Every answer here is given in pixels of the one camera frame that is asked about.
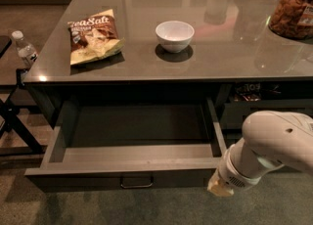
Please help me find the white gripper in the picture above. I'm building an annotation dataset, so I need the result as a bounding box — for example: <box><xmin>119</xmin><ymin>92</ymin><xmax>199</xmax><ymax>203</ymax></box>
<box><xmin>207</xmin><ymin>144</ymin><xmax>261</xmax><ymax>197</ymax></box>

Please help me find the grey top drawer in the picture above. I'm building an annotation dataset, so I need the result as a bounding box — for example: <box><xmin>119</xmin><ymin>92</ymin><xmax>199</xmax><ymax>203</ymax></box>
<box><xmin>25</xmin><ymin>99</ymin><xmax>226</xmax><ymax>192</ymax></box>

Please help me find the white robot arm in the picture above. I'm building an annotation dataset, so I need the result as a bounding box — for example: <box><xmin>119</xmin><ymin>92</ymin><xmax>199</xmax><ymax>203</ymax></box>
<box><xmin>207</xmin><ymin>111</ymin><xmax>313</xmax><ymax>197</ymax></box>

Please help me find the right upper grey drawer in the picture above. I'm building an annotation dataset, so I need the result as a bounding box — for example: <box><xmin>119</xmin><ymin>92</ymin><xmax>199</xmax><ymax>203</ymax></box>
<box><xmin>220</xmin><ymin>82</ymin><xmax>313</xmax><ymax>130</ymax></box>

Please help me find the snack bag in drawer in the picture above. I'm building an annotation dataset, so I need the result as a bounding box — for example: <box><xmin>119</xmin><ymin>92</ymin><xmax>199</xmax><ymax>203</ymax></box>
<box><xmin>234</xmin><ymin>83</ymin><xmax>261</xmax><ymax>102</ymax></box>

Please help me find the white ceramic bowl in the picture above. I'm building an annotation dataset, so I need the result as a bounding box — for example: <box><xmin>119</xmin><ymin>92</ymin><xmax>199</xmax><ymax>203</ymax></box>
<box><xmin>156</xmin><ymin>21</ymin><xmax>195</xmax><ymax>53</ymax></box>

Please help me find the grey counter cabinet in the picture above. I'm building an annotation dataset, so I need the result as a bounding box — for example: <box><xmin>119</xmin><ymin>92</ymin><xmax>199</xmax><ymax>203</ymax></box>
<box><xmin>22</xmin><ymin>0</ymin><xmax>313</xmax><ymax>173</ymax></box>

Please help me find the clear jar of nuts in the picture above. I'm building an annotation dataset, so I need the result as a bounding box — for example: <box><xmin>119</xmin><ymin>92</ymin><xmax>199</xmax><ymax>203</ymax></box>
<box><xmin>268</xmin><ymin>0</ymin><xmax>313</xmax><ymax>40</ymax></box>

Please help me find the sea salt chip bag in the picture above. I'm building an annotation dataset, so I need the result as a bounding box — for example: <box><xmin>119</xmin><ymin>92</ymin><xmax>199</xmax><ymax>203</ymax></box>
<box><xmin>67</xmin><ymin>9</ymin><xmax>124</xmax><ymax>66</ymax></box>

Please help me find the clear plastic water bottle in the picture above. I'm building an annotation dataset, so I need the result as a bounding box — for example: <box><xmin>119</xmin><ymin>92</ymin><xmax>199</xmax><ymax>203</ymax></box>
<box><xmin>12</xmin><ymin>30</ymin><xmax>38</xmax><ymax>68</ymax></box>

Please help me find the black side table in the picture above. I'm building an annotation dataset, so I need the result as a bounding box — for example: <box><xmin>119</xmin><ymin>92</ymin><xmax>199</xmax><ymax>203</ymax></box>
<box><xmin>0</xmin><ymin>35</ymin><xmax>47</xmax><ymax>157</ymax></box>

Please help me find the metal drawer handle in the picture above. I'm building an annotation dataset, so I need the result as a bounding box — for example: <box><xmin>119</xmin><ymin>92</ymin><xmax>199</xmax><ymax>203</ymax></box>
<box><xmin>120</xmin><ymin>177</ymin><xmax>154</xmax><ymax>189</ymax></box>

